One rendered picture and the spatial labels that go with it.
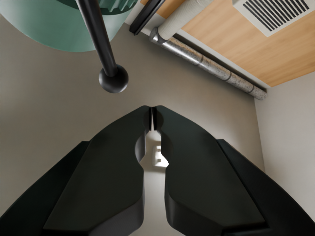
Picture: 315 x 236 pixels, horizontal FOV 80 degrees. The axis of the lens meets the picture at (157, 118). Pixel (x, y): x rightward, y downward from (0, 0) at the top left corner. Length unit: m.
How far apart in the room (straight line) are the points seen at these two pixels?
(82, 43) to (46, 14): 0.05
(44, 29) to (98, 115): 1.36
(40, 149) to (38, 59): 0.66
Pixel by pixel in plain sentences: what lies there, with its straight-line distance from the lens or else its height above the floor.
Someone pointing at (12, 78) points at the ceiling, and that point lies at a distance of 1.60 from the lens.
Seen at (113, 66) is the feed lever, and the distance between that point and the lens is 0.21.
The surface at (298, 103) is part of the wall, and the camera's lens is 3.30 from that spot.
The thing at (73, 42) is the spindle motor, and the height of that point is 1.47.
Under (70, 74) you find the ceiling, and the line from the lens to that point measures 1.67.
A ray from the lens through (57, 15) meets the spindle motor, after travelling 0.25.
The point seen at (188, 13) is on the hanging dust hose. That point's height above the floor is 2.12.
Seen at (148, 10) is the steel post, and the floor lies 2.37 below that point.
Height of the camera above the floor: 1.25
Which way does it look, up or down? 51 degrees up
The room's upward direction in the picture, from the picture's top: 115 degrees counter-clockwise
